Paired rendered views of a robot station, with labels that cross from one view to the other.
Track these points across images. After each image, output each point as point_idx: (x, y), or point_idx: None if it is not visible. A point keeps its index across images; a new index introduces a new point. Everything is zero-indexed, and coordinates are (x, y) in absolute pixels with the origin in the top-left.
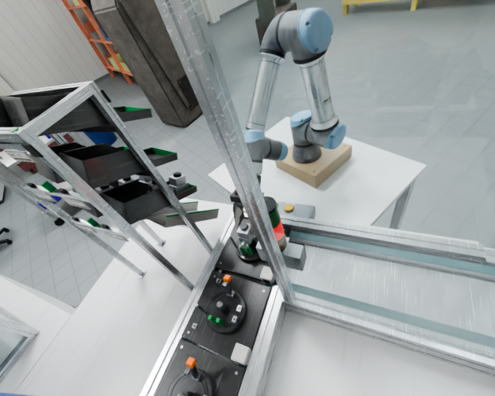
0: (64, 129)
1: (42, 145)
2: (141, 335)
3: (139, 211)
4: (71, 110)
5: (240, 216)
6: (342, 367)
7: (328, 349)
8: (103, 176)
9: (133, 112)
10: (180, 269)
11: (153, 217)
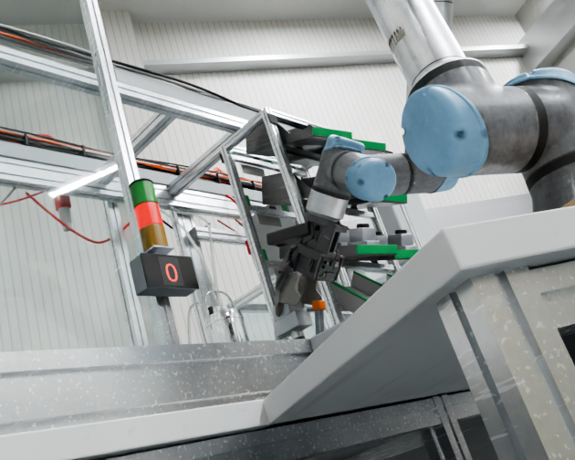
0: (257, 148)
1: (225, 155)
2: None
3: (288, 247)
4: (263, 133)
5: (300, 287)
6: None
7: None
8: (270, 194)
9: (298, 131)
10: None
11: (352, 290)
